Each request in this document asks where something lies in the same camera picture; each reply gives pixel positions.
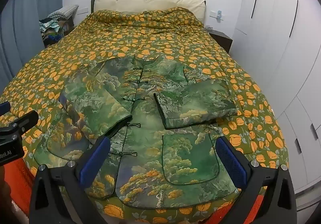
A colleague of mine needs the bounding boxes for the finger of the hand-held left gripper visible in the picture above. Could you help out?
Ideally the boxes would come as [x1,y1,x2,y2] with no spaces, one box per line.
[0,102,11,116]

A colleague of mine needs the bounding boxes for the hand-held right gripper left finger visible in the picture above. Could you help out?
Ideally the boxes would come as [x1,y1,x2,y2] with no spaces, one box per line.
[29,136,111,224]

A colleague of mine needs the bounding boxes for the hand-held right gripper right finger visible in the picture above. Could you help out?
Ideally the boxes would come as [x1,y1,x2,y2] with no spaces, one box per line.
[216,136,298,224]

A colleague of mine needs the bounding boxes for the green landscape print jacket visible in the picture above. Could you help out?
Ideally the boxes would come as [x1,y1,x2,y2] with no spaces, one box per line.
[34,54,242,209]

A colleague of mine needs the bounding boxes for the pile of mixed clothes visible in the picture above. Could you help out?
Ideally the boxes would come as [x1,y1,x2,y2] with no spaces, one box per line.
[39,17,74,47]

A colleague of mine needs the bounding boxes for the orange bed sheet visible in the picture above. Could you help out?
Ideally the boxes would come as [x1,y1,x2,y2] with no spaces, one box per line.
[10,156,264,224]

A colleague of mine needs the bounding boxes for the grey curtain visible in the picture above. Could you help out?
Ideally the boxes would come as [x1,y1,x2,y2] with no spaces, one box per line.
[0,0,64,91]

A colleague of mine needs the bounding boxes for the striped grey pillow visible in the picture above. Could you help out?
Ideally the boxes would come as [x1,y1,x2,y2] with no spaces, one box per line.
[48,4,79,20]

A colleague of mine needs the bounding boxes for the dark wooden nightstand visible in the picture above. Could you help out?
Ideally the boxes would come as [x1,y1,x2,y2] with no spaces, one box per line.
[206,27,234,52]

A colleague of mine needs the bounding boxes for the white wardrobe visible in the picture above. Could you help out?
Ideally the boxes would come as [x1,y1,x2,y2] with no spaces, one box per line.
[234,0,321,189]

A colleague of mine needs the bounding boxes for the orange floral olive quilt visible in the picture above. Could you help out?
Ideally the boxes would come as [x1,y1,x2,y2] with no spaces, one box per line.
[0,7,289,224]

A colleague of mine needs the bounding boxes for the cream pillow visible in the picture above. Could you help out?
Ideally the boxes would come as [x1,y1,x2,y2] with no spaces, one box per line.
[91,0,206,26]

